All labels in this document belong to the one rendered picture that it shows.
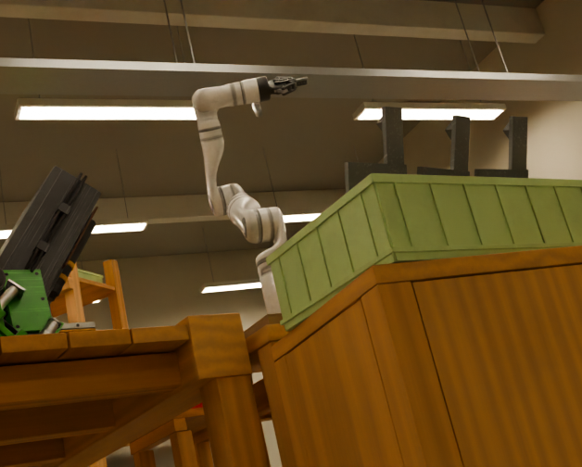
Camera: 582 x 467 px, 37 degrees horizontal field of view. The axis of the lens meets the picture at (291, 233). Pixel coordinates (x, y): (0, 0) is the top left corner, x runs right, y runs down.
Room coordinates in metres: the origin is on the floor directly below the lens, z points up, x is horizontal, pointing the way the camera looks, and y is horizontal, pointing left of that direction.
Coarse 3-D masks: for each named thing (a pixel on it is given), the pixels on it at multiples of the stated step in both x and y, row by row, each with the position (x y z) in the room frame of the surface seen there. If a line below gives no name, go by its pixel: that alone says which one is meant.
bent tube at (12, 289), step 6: (6, 282) 2.28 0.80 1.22; (12, 282) 2.27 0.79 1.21; (6, 288) 2.30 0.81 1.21; (12, 288) 2.27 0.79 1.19; (18, 288) 2.28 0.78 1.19; (6, 294) 2.26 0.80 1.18; (12, 294) 2.27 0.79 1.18; (18, 294) 2.30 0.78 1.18; (0, 300) 2.24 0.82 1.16; (6, 300) 2.26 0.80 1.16
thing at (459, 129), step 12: (456, 120) 1.70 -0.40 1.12; (468, 120) 1.72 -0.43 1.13; (456, 132) 1.70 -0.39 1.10; (468, 132) 1.73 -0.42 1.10; (456, 144) 1.71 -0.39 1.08; (468, 144) 1.74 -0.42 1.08; (456, 156) 1.72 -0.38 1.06; (468, 156) 1.75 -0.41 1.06; (420, 168) 1.67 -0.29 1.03; (432, 168) 1.69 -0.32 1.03; (456, 168) 1.73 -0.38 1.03
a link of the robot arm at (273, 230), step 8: (256, 208) 2.16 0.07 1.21; (264, 208) 2.15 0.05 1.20; (272, 208) 2.15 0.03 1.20; (264, 216) 2.13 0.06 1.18; (272, 216) 2.14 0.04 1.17; (280, 216) 2.14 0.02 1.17; (264, 224) 2.13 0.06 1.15; (272, 224) 2.14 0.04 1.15; (280, 224) 2.14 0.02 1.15; (264, 232) 2.14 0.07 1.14; (272, 232) 2.15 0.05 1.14; (280, 232) 2.14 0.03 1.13; (264, 240) 2.17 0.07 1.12; (272, 240) 2.18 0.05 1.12; (280, 240) 2.14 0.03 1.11; (272, 248) 2.13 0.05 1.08; (264, 256) 2.14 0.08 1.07
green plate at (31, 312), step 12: (12, 276) 2.33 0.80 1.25; (24, 276) 2.35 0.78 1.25; (36, 276) 2.37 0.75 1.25; (24, 288) 2.33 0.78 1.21; (36, 288) 2.35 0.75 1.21; (12, 300) 2.30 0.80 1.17; (24, 300) 2.32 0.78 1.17; (36, 300) 2.34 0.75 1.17; (12, 312) 2.29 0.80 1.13; (24, 312) 2.31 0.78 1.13; (36, 312) 2.33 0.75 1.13; (48, 312) 2.35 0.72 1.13; (12, 324) 2.28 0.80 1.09; (24, 324) 2.29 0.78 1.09; (36, 324) 2.31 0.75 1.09
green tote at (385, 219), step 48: (384, 192) 1.48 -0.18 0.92; (432, 192) 1.54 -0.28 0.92; (480, 192) 1.62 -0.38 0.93; (528, 192) 1.69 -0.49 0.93; (576, 192) 1.78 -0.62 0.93; (288, 240) 1.72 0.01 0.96; (336, 240) 1.60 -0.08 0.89; (384, 240) 1.48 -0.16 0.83; (432, 240) 1.53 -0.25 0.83; (480, 240) 1.59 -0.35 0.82; (528, 240) 1.67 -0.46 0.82; (576, 240) 1.75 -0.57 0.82; (288, 288) 1.76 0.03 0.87; (336, 288) 1.62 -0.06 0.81
